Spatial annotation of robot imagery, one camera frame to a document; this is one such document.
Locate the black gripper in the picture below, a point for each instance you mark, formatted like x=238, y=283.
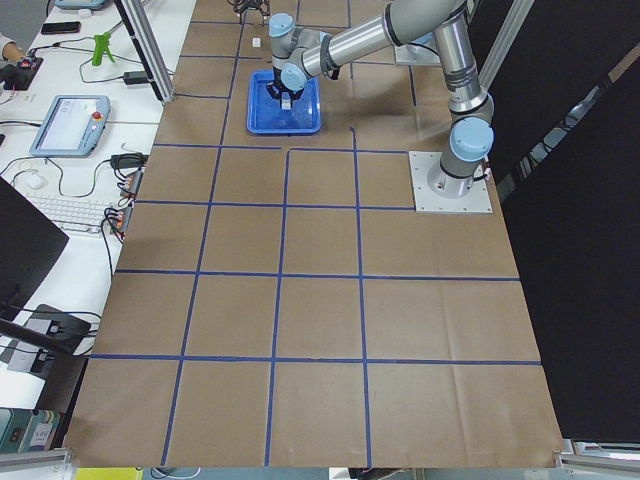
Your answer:
x=248, y=6
x=285, y=92

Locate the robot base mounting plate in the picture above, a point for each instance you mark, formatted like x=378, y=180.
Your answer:
x=436, y=192

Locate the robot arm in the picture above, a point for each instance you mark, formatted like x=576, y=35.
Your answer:
x=412, y=28

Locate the blue plastic tray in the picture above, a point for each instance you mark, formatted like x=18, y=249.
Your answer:
x=268, y=116

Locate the black power adapter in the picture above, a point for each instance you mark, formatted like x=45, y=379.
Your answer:
x=135, y=78

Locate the green clamp tool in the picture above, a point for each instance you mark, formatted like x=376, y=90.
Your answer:
x=101, y=49

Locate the black smartphone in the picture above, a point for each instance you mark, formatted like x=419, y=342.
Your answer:
x=55, y=28

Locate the teach pendant tablet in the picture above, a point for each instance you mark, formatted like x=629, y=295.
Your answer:
x=72, y=127

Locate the brown paper table cover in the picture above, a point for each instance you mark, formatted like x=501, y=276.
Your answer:
x=280, y=302

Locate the white keyboard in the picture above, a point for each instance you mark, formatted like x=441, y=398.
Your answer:
x=73, y=216

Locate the white computer mouse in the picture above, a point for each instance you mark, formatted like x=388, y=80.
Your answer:
x=35, y=181

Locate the black monitor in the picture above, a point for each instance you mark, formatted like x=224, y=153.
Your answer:
x=30, y=246

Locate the aluminium frame post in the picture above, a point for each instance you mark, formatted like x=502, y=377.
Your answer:
x=140, y=32

